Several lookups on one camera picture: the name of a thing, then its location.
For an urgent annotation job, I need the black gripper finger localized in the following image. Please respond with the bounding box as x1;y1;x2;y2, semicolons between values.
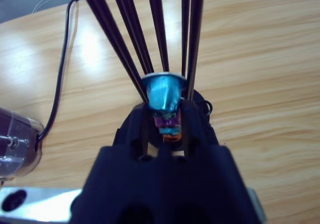
179;99;221;160
112;106;151;160

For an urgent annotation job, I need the black power cable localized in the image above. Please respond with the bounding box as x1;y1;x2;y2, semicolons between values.
33;0;80;151

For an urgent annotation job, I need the white capsule coffee machine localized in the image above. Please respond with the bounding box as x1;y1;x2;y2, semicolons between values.
0;106;46;182

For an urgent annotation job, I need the black capsule holder with rods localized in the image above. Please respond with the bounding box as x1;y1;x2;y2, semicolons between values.
77;0;216;155

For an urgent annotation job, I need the light blue coffee capsule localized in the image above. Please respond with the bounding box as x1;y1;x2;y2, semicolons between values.
141;72;187;112
159;127;181;135

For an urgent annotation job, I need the purple coffee capsule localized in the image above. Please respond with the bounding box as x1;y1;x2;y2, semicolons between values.
154;110;181;129

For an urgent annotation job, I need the orange coffee capsule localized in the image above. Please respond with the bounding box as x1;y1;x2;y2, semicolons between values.
162;133;181;142

